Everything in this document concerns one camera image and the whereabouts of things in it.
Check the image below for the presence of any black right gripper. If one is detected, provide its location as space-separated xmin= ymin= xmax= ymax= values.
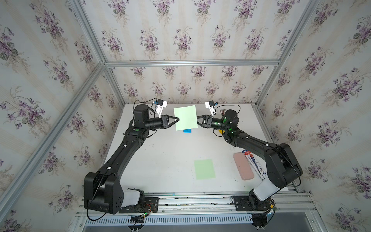
xmin=192 ymin=115 xmax=230 ymax=132

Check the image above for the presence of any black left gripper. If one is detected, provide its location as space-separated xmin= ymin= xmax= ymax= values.
xmin=142 ymin=115 xmax=179 ymax=131

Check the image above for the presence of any green paper sheet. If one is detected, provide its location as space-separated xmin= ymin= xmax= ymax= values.
xmin=174 ymin=105 xmax=198 ymax=131
xmin=194 ymin=159 xmax=216 ymax=180

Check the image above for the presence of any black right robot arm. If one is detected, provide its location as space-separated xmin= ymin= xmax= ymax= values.
xmin=197 ymin=109 xmax=303 ymax=208

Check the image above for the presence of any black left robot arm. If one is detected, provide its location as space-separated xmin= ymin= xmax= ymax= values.
xmin=84 ymin=100 xmax=179 ymax=214

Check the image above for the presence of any pen package box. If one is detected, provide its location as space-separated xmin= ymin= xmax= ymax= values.
xmin=242 ymin=149 xmax=267 ymax=180

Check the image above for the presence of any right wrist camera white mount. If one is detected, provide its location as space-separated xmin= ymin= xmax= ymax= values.
xmin=204 ymin=101 xmax=218 ymax=117

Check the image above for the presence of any aluminium rail frame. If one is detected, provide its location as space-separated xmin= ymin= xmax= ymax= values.
xmin=70 ymin=186 xmax=326 ymax=232

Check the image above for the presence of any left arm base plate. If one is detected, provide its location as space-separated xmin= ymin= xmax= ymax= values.
xmin=119 ymin=197 xmax=159 ymax=214

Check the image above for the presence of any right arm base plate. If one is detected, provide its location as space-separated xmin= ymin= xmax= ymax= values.
xmin=231 ymin=195 xmax=274 ymax=212

